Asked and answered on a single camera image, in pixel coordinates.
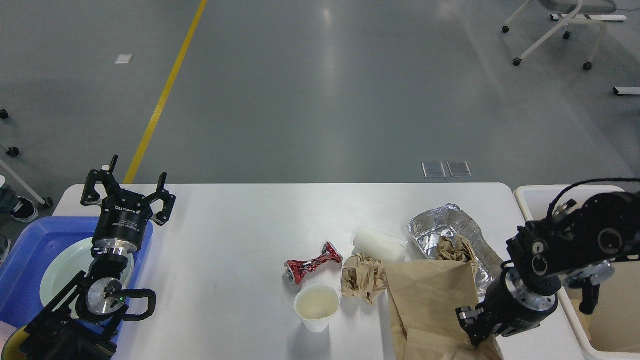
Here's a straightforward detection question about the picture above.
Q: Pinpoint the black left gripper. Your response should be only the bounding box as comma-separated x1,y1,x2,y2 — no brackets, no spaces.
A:
80,154,177,257

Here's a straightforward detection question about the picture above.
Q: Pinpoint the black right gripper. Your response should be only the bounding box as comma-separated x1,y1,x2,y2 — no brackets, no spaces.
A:
455,269,558,347

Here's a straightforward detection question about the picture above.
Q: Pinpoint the brown paper bag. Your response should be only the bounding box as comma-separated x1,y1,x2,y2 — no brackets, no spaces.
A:
385,260,503,360

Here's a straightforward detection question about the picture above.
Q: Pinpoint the brown paper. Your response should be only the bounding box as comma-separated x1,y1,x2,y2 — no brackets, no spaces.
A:
436,234,477,263

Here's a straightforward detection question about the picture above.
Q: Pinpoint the green plate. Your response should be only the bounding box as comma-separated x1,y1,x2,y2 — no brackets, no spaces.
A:
39,236,135,319

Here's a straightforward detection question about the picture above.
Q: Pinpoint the silver foil bag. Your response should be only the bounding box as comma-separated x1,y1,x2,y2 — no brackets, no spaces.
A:
407,203,503,297

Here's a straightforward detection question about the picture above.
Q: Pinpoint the white paper cup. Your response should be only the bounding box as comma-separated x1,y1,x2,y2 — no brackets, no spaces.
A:
353,228,409,264
294,284,340,334

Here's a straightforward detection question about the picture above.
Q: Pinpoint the pink mug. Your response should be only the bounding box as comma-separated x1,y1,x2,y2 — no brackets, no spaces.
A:
0,321,18,354

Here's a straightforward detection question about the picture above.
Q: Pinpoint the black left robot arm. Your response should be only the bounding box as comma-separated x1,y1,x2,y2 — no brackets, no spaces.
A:
16,155,176,360

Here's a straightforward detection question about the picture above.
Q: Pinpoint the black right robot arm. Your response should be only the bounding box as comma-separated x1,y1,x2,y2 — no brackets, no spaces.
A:
455,181,640,347

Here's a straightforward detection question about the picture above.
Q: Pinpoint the beige plastic bin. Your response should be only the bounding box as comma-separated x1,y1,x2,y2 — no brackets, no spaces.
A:
514,184,640,360

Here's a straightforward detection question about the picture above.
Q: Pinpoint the blue plastic tray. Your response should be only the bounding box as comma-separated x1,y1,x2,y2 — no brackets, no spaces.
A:
1,217,146,328

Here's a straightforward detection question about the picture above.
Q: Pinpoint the lying white paper cup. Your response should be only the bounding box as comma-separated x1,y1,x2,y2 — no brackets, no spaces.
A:
353,228,409,264

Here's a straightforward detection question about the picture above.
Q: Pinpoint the white floor tag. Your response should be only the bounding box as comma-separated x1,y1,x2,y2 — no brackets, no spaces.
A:
114,54,134,65

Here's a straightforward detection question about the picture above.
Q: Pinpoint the crumpled brown paper ball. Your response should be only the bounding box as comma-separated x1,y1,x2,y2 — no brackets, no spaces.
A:
340,252,388,306

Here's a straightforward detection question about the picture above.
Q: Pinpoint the floor outlet cover right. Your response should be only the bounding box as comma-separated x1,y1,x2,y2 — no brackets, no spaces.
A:
446,161,473,178

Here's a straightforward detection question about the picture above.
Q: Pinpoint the floor outlet cover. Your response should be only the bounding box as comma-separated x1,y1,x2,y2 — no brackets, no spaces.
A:
422,161,447,179
446,161,473,178

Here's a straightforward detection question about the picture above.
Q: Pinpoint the floor outlet cover left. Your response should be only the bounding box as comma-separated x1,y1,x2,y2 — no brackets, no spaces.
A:
422,161,447,179

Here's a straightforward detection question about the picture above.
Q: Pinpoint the crushed red can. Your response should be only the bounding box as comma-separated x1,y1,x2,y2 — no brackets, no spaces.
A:
283,241,344,286

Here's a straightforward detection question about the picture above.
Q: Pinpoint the white bar on floor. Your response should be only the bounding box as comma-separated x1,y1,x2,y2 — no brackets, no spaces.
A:
612,86,640,96

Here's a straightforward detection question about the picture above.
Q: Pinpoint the white office chair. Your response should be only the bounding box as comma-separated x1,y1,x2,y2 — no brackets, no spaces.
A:
512,0,618,71

